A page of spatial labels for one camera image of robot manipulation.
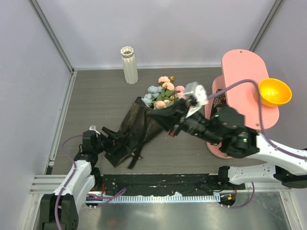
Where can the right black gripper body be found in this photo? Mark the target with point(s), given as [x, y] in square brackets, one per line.
[197, 125]

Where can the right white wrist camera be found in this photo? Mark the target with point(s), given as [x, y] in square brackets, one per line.
[196, 97]

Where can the white ribbed ceramic vase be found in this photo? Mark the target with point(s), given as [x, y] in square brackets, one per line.
[129, 65]

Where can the orange plastic bowl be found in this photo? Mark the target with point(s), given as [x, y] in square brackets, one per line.
[274, 92]

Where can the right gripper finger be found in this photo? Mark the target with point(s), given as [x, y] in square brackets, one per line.
[175, 130]
[182, 110]

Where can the black floral patterned box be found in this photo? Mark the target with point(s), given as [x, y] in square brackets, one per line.
[218, 103]

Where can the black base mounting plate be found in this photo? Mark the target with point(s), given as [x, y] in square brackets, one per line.
[191, 184]

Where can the white slotted cable duct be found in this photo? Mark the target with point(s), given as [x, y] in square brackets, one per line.
[176, 198]

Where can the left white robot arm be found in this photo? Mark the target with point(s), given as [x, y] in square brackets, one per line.
[59, 210]

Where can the artificial flower bouquet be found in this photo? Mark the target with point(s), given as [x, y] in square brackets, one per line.
[163, 95]

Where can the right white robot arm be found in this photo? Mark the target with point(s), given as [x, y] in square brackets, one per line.
[227, 130]

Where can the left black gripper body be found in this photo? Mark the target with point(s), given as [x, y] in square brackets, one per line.
[103, 143]

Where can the pink tiered shelf stand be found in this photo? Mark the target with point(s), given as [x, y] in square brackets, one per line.
[240, 65]

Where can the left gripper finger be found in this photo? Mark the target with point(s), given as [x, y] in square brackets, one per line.
[116, 149]
[114, 136]

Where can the black ribbon gold lettering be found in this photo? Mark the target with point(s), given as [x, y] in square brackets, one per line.
[164, 117]

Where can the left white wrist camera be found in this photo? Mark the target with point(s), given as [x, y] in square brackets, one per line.
[93, 128]

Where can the black wrapping paper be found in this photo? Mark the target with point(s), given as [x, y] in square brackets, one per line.
[132, 126]

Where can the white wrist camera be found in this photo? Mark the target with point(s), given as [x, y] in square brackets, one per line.
[93, 128]
[196, 97]

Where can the aluminium frame rail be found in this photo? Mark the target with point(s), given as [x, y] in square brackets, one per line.
[46, 184]

